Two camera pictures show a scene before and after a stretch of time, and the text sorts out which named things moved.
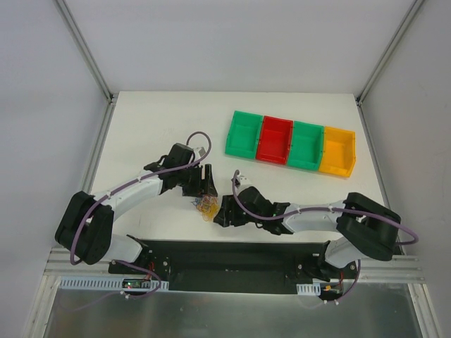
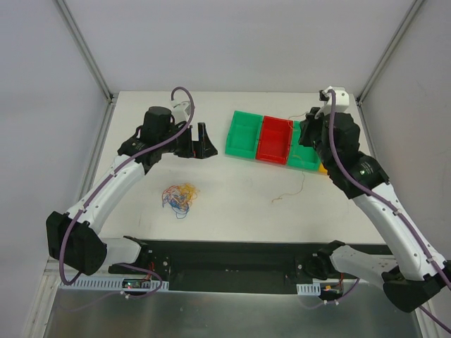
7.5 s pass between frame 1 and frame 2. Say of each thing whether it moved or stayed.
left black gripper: moved
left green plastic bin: stayed
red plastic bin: stayed
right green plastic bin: stayed
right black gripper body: moved
